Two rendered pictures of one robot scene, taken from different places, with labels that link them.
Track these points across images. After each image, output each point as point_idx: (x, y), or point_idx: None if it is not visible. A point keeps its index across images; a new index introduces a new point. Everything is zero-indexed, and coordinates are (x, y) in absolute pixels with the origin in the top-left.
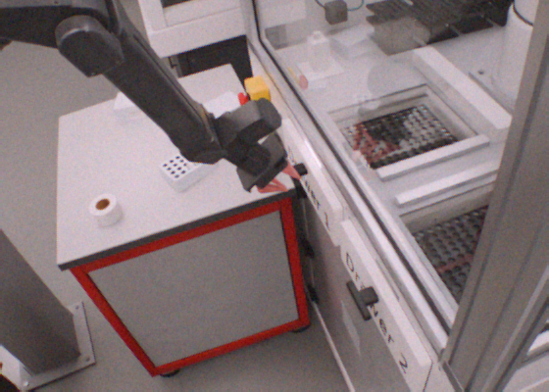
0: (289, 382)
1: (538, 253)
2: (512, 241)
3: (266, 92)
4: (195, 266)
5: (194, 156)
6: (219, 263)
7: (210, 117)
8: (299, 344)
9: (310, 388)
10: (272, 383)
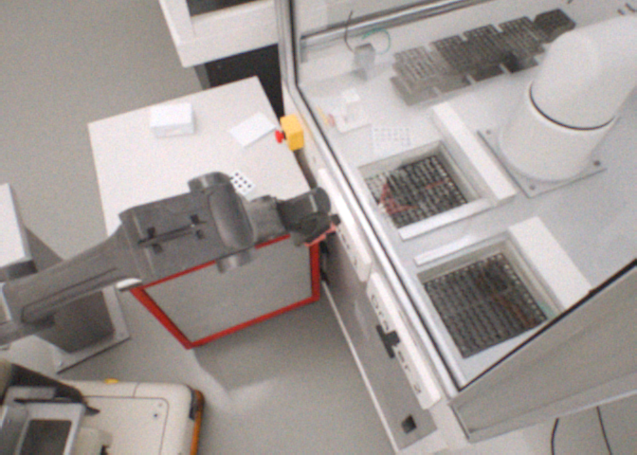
0: (303, 347)
1: (536, 410)
2: (518, 391)
3: (300, 134)
4: (236, 272)
5: (264, 239)
6: (255, 268)
7: (276, 205)
8: (310, 314)
9: (320, 353)
10: (288, 349)
